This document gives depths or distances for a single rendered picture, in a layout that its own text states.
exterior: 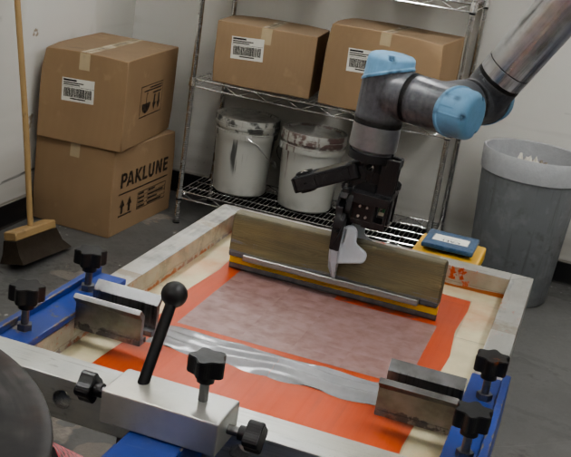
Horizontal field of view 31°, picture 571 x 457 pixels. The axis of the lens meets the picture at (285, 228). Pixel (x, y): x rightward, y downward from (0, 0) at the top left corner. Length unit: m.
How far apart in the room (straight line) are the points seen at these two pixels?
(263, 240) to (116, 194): 2.95
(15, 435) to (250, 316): 1.08
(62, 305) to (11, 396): 0.88
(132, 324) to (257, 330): 0.23
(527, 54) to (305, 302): 0.51
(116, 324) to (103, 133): 3.18
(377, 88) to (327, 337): 0.38
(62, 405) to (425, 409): 0.42
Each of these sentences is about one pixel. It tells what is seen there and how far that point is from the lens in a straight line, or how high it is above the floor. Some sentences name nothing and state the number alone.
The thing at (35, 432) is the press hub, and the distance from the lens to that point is 0.49.
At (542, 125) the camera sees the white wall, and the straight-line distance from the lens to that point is 4.90.
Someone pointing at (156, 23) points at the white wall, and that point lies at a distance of 5.35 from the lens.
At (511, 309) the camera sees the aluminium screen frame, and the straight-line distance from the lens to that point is 1.66.
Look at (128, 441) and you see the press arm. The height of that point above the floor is 1.04.
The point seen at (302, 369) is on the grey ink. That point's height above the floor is 0.96.
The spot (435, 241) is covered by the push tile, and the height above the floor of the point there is 0.97.
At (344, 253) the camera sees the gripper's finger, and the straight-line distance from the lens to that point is 1.62.
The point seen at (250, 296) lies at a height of 0.95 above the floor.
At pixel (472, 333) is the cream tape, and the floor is 0.95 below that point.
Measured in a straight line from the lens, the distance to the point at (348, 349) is 1.49.
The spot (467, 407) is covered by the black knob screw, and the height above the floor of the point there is 1.06.
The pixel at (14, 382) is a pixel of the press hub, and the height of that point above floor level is 1.31.
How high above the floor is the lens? 1.56
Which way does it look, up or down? 18 degrees down
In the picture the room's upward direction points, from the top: 9 degrees clockwise
